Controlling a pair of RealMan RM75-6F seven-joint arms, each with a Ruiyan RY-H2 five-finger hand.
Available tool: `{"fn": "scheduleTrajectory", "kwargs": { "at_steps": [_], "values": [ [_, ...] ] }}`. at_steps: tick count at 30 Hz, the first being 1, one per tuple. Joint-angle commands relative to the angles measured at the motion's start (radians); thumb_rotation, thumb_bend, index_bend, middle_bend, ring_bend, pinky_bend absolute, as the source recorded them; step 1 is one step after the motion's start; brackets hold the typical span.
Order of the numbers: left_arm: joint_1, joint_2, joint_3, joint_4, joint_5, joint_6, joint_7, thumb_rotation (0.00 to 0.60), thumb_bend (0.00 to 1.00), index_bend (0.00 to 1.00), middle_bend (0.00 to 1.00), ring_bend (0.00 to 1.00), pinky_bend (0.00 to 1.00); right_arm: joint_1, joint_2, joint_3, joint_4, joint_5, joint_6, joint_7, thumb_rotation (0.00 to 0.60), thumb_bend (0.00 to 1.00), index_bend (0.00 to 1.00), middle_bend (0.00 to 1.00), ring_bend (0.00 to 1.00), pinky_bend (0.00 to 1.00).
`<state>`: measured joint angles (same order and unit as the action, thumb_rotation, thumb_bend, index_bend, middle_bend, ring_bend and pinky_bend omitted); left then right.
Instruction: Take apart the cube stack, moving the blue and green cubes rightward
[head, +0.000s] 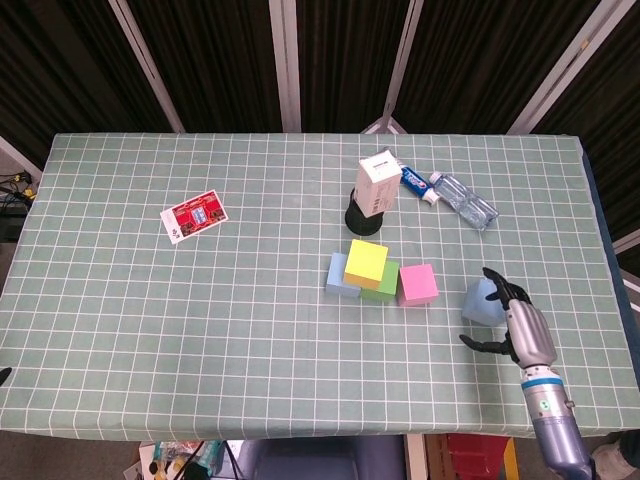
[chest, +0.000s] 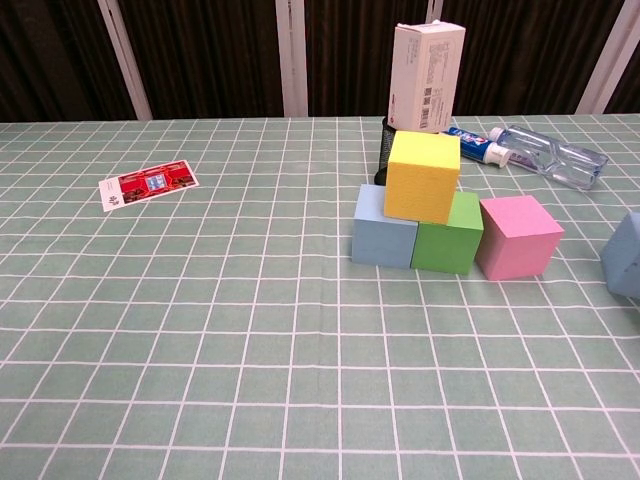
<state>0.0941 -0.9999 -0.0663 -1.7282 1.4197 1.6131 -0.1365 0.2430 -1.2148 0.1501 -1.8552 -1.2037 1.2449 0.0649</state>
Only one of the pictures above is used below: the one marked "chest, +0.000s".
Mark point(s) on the clear plastic water bottle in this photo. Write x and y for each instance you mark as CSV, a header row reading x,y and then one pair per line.
x,y
565,160

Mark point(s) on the blue white toothpaste tube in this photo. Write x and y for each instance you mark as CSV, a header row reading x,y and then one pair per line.
x,y
472,144

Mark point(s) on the green checked tablecloth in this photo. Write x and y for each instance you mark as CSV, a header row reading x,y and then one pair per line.
x,y
200,325

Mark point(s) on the light blue foam cube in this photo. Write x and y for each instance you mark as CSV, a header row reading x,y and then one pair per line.
x,y
625,260
382,240

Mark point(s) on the green foam cube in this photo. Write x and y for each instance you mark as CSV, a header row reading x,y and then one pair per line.
x,y
442,247

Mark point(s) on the black mesh pen holder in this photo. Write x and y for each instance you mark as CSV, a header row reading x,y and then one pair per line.
x,y
386,145

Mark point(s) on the yellow foam cube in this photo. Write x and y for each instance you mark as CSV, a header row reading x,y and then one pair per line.
x,y
420,185

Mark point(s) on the white cardboard carton box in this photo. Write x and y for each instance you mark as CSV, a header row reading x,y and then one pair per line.
x,y
425,75

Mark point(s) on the red white printed card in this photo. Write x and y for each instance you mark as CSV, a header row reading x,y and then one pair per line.
x,y
150,184

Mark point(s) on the pink foam cube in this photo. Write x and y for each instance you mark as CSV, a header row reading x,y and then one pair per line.
x,y
520,240

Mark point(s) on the white partition frame post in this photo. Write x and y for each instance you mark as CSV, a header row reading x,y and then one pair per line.
x,y
610,65
435,10
292,60
125,62

